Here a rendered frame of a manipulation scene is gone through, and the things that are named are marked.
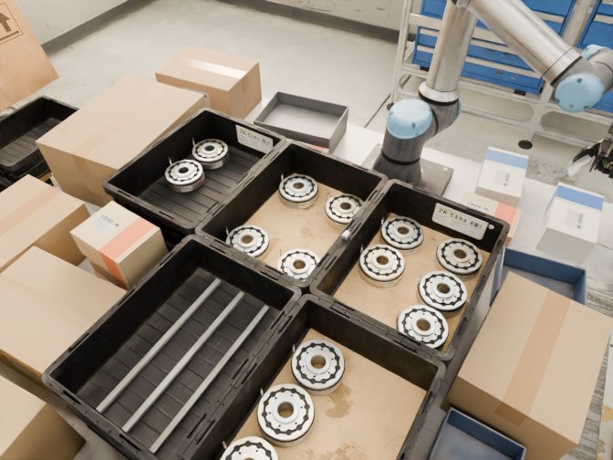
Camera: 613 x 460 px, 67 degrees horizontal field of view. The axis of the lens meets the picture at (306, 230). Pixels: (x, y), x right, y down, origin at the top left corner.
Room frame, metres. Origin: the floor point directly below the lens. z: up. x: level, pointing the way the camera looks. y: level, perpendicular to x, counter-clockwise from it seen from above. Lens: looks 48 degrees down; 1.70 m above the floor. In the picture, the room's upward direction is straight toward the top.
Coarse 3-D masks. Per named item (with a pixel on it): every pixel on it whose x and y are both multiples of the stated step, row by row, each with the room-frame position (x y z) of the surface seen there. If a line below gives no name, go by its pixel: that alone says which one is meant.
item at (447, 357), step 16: (384, 192) 0.82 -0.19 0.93; (416, 192) 0.82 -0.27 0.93; (368, 208) 0.76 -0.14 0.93; (464, 208) 0.76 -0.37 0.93; (336, 256) 0.62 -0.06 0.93; (496, 256) 0.62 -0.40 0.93; (320, 272) 0.58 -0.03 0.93; (480, 288) 0.53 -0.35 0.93; (336, 304) 0.50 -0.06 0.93; (368, 320) 0.46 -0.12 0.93; (464, 320) 0.47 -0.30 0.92; (400, 336) 0.43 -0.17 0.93; (432, 352) 0.40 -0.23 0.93; (448, 352) 0.40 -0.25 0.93
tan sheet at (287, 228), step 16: (320, 192) 0.92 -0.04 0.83; (336, 192) 0.92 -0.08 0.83; (272, 208) 0.86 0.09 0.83; (288, 208) 0.86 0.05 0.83; (304, 208) 0.86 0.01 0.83; (320, 208) 0.86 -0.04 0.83; (256, 224) 0.81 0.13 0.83; (272, 224) 0.81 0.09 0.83; (288, 224) 0.81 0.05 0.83; (304, 224) 0.81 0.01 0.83; (320, 224) 0.81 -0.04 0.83; (272, 240) 0.75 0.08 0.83; (288, 240) 0.75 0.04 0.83; (304, 240) 0.75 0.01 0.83; (320, 240) 0.75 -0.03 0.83; (272, 256) 0.70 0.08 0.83; (320, 256) 0.70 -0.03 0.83
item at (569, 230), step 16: (560, 192) 0.96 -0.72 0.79; (576, 192) 0.96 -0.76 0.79; (560, 208) 0.90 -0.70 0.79; (576, 208) 0.90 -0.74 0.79; (592, 208) 0.90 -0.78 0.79; (544, 224) 0.89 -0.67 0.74; (560, 224) 0.84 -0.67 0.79; (576, 224) 0.84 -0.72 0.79; (592, 224) 0.84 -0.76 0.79; (544, 240) 0.82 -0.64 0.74; (560, 240) 0.81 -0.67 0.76; (576, 240) 0.79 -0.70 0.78; (592, 240) 0.78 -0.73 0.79; (560, 256) 0.80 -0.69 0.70; (576, 256) 0.78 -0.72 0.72
